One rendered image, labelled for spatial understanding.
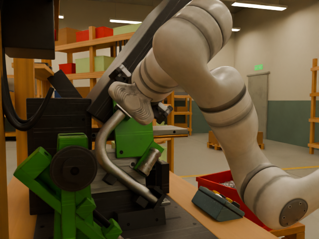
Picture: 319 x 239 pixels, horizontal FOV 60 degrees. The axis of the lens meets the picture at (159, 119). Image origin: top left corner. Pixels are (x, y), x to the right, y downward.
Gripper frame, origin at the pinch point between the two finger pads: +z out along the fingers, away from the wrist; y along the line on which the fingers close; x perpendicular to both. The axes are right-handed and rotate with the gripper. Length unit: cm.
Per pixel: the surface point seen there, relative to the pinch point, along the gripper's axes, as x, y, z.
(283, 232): -10, -66, 21
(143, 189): 11.0, -18.1, 14.9
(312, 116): -429, -319, 415
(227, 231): 6.0, -39.7, 5.8
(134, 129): -0.9, -5.6, 18.4
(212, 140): -283, -213, 569
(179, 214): 8.8, -32.0, 18.9
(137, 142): 1.4, -8.9, 18.4
